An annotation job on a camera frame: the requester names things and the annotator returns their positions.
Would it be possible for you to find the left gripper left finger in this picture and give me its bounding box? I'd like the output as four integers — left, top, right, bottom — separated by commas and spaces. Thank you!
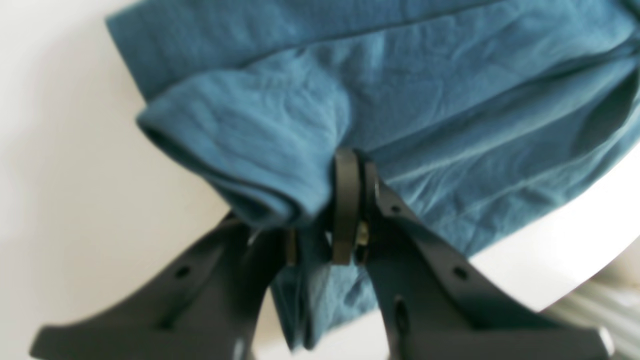
30, 215, 297, 360

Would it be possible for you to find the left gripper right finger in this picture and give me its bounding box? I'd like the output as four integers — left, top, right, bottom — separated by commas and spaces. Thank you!
330, 148, 615, 360

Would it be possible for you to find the dark navy t-shirt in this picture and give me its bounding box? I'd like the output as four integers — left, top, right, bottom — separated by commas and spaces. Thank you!
105, 0, 640, 351

